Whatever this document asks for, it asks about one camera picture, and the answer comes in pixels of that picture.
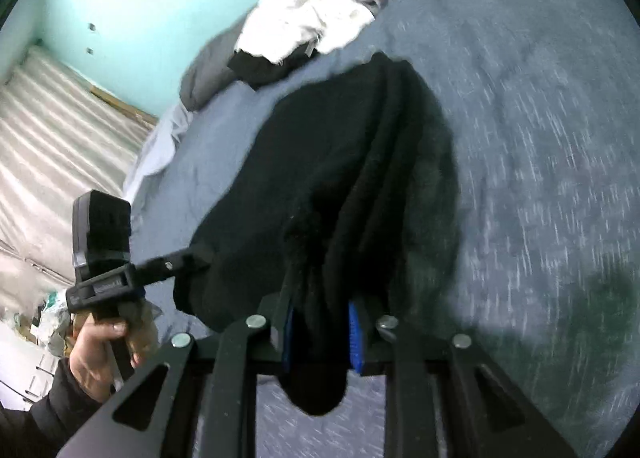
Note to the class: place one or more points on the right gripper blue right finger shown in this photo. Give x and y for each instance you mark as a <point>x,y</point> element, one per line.
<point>357,337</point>

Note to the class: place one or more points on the person's left forearm black sleeve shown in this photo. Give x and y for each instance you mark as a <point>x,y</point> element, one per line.
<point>47,426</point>

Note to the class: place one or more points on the black sweater with white trim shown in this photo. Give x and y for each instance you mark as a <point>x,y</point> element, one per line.
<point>346,181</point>

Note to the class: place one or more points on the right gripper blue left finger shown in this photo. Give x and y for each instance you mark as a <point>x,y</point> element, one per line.
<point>285,331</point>

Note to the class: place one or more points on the floor clutter beside bed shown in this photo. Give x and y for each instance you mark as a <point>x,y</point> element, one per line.
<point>50,326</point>

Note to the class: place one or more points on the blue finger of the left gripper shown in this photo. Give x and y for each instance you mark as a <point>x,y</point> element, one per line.
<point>161,268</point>

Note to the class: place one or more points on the black and white clothes pile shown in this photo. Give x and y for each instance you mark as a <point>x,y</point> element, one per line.
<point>279,36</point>

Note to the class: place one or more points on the white wardrobe with handles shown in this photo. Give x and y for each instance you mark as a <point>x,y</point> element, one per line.
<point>27,371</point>

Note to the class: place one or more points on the light grey duvet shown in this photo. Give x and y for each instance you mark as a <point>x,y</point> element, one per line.
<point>157,150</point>

